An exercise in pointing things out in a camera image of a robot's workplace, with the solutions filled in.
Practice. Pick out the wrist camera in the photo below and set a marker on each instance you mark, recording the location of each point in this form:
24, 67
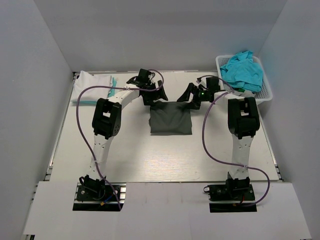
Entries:
208, 84
143, 79

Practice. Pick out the crumpled grey t-shirt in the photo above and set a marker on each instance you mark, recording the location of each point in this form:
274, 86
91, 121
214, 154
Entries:
245, 94

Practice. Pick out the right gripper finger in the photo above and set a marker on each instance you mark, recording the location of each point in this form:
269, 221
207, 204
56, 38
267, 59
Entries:
194, 105
190, 90

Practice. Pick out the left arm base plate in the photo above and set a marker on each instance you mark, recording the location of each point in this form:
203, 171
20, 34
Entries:
86, 200

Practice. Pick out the green garment in basket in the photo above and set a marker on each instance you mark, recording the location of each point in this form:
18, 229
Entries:
239, 89

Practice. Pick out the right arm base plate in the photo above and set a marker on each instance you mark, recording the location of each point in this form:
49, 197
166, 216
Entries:
221, 200

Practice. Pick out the folded teal t-shirt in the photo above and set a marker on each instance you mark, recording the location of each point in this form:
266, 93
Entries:
112, 90

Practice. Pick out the crumpled turquoise t-shirt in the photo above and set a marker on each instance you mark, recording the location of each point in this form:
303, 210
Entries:
241, 72

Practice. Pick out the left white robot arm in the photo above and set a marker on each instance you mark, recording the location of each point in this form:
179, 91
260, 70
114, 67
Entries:
107, 121

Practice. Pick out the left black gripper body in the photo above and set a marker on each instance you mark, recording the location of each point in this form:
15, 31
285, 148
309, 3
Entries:
150, 86

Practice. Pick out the white plastic basket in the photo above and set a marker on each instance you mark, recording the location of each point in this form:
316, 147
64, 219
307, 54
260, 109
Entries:
265, 94

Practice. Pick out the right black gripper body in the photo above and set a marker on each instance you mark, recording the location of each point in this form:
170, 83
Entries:
201, 95

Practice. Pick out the dark grey t-shirt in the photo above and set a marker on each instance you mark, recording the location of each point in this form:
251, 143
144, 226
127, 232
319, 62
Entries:
170, 118

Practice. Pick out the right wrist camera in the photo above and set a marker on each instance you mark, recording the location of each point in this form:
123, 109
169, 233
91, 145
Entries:
208, 84

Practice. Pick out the folded white t-shirt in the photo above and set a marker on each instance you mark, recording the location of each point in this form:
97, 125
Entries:
86, 75

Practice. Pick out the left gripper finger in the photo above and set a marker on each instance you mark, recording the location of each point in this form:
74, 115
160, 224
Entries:
148, 101
160, 93

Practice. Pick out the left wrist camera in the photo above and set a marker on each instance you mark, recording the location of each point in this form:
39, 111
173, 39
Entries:
143, 79

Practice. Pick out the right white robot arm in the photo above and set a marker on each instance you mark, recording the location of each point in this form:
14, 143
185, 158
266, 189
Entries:
243, 123

